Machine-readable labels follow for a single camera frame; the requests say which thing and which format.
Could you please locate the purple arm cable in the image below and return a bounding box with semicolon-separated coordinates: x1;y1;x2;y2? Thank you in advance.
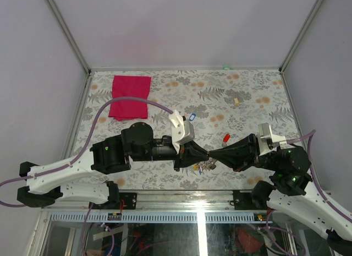
285;130;352;224
0;96;174;207

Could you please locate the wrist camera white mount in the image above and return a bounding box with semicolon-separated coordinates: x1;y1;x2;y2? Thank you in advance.
169;110;195;154
256;123;287;156

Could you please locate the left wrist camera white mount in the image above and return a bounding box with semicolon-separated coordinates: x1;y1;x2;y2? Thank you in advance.
169;110;195;154

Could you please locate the metal front rail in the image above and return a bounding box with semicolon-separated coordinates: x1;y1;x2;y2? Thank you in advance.
44;190;268;224

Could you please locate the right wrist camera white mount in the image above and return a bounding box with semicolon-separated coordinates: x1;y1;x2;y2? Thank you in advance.
256;123;287;156

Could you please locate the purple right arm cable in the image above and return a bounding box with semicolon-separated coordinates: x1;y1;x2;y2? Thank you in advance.
285;130;352;224

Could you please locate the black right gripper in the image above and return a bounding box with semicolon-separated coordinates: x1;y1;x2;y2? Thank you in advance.
207;132;281;171

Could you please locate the aluminium enclosure frame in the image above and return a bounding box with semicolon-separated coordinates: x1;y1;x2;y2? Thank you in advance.
27;0;352;256

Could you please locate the grey keyring with yellow handle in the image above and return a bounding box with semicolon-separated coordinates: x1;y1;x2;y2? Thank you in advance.
195;157;217;175

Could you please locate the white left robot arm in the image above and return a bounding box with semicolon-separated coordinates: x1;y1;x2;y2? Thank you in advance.
16;121;209;209

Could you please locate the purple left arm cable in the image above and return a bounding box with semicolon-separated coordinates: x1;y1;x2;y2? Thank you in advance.
0;96;174;207

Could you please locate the pink folded cloth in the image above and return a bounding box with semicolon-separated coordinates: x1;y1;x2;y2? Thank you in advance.
108;75;152;121

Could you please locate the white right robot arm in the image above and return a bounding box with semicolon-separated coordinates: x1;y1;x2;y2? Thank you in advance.
208;134;351;255

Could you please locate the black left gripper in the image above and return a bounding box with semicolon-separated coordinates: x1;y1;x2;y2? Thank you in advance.
133;138;211;171

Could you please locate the loose red tag key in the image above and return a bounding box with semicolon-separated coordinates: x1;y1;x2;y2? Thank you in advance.
222;134;230;148

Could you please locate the loose blue tag key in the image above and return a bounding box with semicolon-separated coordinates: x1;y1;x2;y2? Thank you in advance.
189;113;196;122

